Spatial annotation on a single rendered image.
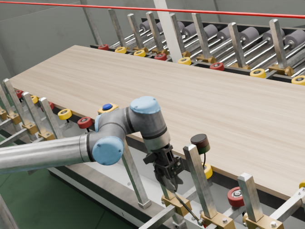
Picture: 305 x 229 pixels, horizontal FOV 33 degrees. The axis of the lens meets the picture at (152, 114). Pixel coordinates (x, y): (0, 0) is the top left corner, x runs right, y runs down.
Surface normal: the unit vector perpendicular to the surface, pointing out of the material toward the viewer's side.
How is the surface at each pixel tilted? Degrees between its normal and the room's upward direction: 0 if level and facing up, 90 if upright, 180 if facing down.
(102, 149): 90
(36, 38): 90
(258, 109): 0
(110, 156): 90
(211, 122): 0
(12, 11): 90
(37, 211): 0
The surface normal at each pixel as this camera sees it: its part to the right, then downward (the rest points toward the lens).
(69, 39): -0.27, 0.51
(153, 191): -0.30, -0.85
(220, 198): -0.75, 0.48
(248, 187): 0.58, 0.19
